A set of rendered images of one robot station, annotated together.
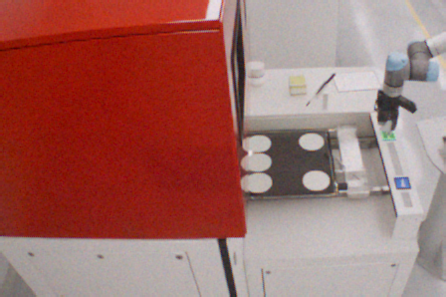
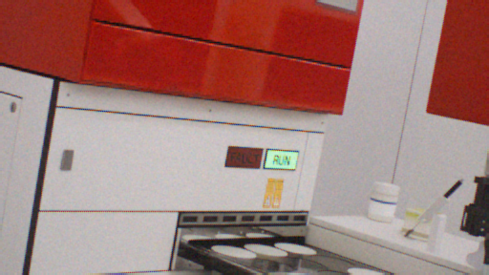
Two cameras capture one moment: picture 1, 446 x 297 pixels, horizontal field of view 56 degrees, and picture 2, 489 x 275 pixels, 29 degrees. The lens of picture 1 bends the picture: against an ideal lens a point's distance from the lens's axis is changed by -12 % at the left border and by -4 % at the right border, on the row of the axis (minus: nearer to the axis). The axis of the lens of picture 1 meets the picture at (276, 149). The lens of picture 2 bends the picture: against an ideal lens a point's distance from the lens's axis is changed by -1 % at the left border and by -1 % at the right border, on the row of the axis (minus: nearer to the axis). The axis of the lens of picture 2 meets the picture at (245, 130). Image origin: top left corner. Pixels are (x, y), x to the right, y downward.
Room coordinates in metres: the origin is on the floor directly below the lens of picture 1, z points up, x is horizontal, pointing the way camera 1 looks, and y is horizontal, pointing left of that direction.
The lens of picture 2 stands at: (-0.42, -1.29, 1.33)
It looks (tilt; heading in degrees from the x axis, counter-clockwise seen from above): 5 degrees down; 42
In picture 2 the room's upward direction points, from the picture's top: 10 degrees clockwise
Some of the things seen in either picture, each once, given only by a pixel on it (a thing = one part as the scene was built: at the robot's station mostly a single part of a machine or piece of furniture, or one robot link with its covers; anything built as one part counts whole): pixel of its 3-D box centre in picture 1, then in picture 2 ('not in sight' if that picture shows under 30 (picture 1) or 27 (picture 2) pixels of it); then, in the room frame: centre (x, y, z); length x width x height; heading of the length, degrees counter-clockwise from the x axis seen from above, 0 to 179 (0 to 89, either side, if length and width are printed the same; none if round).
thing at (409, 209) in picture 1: (391, 170); not in sight; (1.20, -0.45, 0.89); 0.55 x 0.09 x 0.14; 0
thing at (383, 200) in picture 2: (256, 74); (383, 201); (1.71, 0.08, 1.01); 0.07 x 0.07 x 0.10
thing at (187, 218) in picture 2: not in sight; (246, 218); (1.25, 0.13, 0.96); 0.44 x 0.01 x 0.02; 0
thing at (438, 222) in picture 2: (321, 95); (432, 221); (1.51, -0.20, 1.03); 0.06 x 0.04 x 0.13; 90
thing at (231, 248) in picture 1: (236, 177); (195, 190); (1.07, 0.14, 1.02); 0.82 x 0.03 x 0.40; 0
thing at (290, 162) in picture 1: (286, 161); (302, 264); (1.26, -0.04, 0.90); 0.34 x 0.34 x 0.01; 0
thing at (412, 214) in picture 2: (297, 86); (423, 224); (1.63, -0.10, 1.00); 0.07 x 0.07 x 0.07; 4
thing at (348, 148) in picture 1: (351, 161); not in sight; (1.28, -0.30, 0.87); 0.36 x 0.08 x 0.03; 0
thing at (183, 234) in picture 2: not in sight; (244, 245); (1.25, 0.12, 0.89); 0.44 x 0.02 x 0.10; 0
